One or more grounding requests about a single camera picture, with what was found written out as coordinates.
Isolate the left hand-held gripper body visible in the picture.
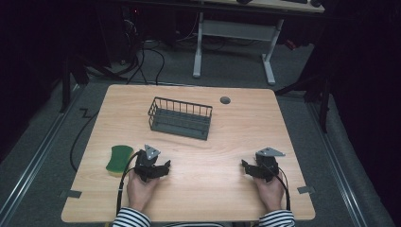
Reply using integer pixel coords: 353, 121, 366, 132
133, 144, 165, 183

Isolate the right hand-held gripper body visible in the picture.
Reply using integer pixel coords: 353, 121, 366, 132
253, 147, 287, 183

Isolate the person's left hand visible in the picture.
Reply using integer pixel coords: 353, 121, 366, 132
126, 169, 161, 213

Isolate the person's right hand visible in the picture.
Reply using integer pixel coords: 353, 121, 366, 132
253, 171, 287, 214

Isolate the green and yellow sponge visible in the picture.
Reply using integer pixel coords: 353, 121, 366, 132
105, 144, 135, 178

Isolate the grey tape piece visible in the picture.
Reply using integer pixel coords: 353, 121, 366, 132
63, 189, 83, 200
296, 185, 316, 195

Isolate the black metal stand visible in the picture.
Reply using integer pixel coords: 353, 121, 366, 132
273, 70, 333, 134
59, 52, 129, 114

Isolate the dark computer tower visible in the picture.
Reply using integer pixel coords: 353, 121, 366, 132
121, 5, 144, 64

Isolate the white-legged wooden desk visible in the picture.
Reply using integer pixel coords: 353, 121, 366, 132
190, 0, 326, 87

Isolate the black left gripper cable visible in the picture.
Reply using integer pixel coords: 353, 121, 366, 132
115, 150, 143, 217

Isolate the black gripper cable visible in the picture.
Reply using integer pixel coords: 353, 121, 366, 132
271, 166, 291, 212
115, 150, 143, 217

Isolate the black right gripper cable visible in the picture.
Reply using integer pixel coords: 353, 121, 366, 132
271, 166, 291, 212

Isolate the grey wire basket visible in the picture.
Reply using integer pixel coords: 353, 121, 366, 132
147, 96, 214, 142

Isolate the metal floor rail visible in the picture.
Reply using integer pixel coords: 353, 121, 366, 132
305, 100, 369, 227
0, 82, 83, 221

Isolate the black floor cable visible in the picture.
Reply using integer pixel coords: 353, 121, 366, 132
69, 108, 101, 173

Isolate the bundle of black cables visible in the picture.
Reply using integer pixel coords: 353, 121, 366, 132
125, 18, 197, 87

